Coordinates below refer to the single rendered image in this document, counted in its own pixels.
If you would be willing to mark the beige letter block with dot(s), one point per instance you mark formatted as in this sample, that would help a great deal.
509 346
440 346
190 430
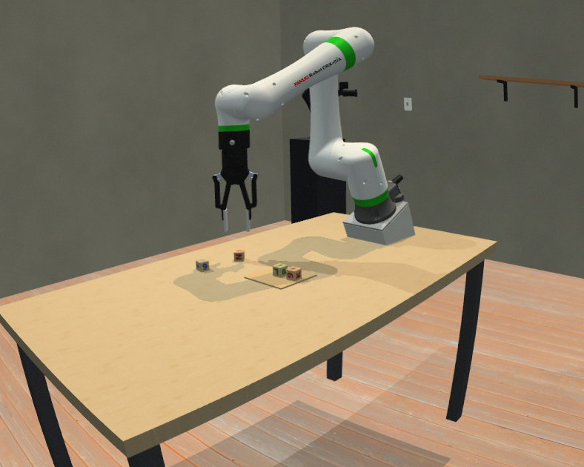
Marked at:
202 265
279 270
293 273
239 255

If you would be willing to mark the tan square mat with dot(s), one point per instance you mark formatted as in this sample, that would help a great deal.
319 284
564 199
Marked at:
266 277

